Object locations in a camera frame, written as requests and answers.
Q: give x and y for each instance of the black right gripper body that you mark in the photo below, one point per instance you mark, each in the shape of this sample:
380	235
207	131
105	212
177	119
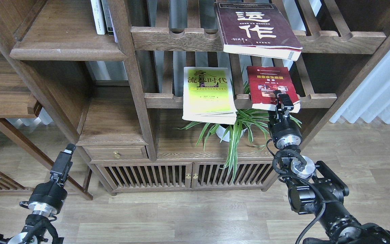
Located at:
283	130

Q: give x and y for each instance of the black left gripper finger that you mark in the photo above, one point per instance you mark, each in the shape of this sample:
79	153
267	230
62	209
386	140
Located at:
70	148

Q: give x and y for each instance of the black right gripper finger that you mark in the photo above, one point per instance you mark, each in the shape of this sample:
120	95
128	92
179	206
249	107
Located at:
278	97

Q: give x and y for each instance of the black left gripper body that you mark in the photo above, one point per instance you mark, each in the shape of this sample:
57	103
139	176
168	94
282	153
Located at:
48	198

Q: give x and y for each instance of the red book with photos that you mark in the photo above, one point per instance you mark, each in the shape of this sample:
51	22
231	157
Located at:
263	81

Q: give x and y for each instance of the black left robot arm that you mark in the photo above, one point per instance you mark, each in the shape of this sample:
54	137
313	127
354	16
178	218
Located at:
34	230

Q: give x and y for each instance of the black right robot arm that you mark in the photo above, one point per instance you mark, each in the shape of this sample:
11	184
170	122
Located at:
313	188

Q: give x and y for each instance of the green spider plant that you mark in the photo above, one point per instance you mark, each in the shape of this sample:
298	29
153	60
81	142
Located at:
251	118

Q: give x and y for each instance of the brass drawer knob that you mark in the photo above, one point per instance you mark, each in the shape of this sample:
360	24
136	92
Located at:
117	155

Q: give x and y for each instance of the maroon book white characters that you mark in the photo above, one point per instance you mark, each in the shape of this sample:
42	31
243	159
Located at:
256	29

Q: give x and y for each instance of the white plant pot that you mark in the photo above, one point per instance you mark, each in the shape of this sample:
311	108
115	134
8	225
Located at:
220	132

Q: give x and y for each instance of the yellow-green book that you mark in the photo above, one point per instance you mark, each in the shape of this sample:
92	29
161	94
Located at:
208	95

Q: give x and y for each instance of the dark wooden bookshelf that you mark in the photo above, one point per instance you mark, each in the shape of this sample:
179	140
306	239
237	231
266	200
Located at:
123	97

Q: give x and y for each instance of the white curtain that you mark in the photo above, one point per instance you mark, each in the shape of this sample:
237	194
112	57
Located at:
371	99

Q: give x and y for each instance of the pale purple upright book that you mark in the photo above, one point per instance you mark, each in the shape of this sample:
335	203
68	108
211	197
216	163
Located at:
113	23

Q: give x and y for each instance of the dark upright book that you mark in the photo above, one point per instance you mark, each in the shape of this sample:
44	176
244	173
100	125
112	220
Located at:
107	17

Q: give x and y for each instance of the white upright book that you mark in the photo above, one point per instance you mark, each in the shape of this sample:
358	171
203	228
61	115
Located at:
98	17

